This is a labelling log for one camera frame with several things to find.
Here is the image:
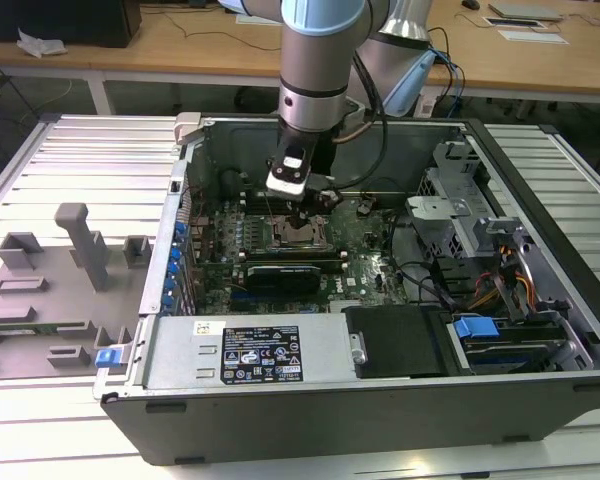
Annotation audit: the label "silver CPU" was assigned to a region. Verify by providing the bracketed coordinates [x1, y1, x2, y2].
[279, 224, 317, 246]

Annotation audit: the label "metal socket cover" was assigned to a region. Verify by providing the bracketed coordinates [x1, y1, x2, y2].
[272, 217, 331, 251]

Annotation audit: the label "CPU socket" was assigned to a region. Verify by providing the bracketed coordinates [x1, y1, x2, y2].
[269, 213, 332, 252]

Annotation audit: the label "installed black RAM modules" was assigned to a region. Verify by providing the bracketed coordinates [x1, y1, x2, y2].
[242, 249, 344, 274]
[243, 192, 281, 214]

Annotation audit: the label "green motherboard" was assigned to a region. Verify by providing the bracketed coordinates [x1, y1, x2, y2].
[187, 192, 411, 316]

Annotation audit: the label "pale blue teach pendant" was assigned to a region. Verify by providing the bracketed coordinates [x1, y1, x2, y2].
[382, 47, 439, 117]

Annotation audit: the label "black graphics card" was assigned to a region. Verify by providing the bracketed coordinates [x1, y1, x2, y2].
[244, 263, 324, 297]

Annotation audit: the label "metal drive cage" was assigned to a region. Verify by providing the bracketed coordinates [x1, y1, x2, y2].
[404, 139, 526, 261]

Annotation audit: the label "grey case release latch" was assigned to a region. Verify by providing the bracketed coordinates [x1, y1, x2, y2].
[173, 112, 215, 146]

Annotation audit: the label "wooden desk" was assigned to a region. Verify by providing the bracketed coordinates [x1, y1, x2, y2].
[0, 0, 600, 119]

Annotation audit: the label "hard disk with blue carrier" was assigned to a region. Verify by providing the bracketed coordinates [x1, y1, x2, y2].
[449, 315, 569, 375]

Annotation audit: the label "paper with dark rectangle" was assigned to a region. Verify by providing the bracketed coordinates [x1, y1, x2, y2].
[482, 15, 549, 30]

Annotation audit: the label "grey power supply unit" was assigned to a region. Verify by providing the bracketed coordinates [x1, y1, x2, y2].
[142, 314, 356, 391]

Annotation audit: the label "grey laptop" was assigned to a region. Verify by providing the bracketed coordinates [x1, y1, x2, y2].
[487, 1, 566, 22]

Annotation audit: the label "black open PC case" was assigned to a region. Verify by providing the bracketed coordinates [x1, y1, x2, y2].
[93, 112, 600, 466]

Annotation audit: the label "black monitor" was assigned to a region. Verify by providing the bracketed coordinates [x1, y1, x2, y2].
[0, 0, 144, 49]

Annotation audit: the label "grey parts rack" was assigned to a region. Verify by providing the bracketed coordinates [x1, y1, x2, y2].
[0, 202, 154, 381]

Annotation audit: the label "crumpled white paper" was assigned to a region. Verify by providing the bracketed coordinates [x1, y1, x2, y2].
[15, 27, 69, 59]

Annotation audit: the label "green RAM stick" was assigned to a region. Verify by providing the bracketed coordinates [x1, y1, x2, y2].
[0, 324, 61, 335]

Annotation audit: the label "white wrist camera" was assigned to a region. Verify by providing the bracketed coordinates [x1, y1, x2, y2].
[265, 144, 312, 202]

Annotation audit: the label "black camera cable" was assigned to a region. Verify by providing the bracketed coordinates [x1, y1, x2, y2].
[337, 52, 390, 192]

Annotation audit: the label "blue cable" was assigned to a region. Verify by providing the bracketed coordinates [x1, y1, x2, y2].
[437, 49, 467, 117]

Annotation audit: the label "coloured power wires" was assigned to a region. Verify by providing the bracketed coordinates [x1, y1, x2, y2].
[469, 239, 536, 311]

